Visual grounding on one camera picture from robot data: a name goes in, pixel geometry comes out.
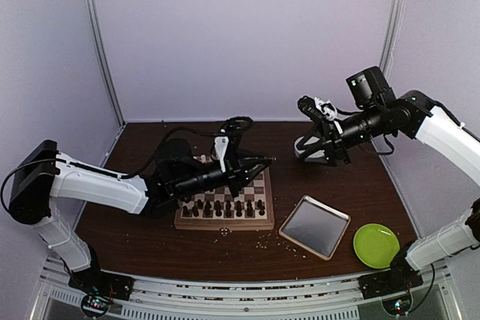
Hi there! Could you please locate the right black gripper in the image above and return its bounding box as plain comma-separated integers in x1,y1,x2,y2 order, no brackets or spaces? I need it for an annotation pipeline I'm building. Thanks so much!
295,103,386,167

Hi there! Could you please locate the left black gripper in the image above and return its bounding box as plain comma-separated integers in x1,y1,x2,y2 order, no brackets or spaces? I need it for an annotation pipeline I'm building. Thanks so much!
174,150,272,199

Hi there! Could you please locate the black chess piece back row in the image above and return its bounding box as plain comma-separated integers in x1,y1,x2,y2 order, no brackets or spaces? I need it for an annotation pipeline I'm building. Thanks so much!
224,209,233,218

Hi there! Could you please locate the wooden chess board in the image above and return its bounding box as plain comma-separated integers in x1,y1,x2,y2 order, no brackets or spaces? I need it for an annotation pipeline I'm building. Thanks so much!
174,169,275,231

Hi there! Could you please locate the metal tray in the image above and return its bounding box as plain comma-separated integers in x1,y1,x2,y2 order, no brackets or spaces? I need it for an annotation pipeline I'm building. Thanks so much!
278,195,351,261

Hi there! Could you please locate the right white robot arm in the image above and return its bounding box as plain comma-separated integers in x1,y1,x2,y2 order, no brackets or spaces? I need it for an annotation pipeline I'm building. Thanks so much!
294,66,479,292

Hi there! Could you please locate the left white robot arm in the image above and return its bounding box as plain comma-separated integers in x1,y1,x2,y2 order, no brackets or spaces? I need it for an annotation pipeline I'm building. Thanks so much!
1,136,272,293

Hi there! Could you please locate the white ceramic bowl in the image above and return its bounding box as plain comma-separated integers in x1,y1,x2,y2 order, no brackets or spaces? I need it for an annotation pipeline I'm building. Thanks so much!
293,136,327,165

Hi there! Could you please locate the green plate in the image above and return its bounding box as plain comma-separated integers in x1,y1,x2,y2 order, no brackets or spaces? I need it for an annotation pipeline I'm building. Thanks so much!
353,223,400,270

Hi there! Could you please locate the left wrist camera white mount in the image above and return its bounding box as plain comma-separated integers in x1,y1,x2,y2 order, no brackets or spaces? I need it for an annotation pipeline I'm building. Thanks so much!
214,130,242,173

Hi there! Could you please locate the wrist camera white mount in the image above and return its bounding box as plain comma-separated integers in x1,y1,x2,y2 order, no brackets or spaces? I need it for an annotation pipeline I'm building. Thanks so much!
297,95,338,124
214,130,242,173

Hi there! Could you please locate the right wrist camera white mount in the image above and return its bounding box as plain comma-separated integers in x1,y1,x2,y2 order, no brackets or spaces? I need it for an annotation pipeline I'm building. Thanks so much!
297,95,338,124

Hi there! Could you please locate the right aluminium frame post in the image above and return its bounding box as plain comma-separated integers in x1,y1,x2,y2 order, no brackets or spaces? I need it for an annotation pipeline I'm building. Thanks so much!
379,0,405,75

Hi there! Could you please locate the aluminium frame post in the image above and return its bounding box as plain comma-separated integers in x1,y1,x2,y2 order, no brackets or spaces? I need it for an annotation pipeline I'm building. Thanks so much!
379,0,405,75
85,0,126,127

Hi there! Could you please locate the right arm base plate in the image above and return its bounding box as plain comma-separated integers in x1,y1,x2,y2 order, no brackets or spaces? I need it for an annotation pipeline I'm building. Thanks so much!
358,270,424,300

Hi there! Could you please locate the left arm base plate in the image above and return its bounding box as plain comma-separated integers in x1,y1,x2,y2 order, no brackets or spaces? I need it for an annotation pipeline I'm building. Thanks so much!
68,273,134,301

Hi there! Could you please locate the left aluminium frame post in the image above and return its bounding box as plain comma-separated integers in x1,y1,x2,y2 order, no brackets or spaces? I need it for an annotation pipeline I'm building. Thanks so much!
85,0,126,127

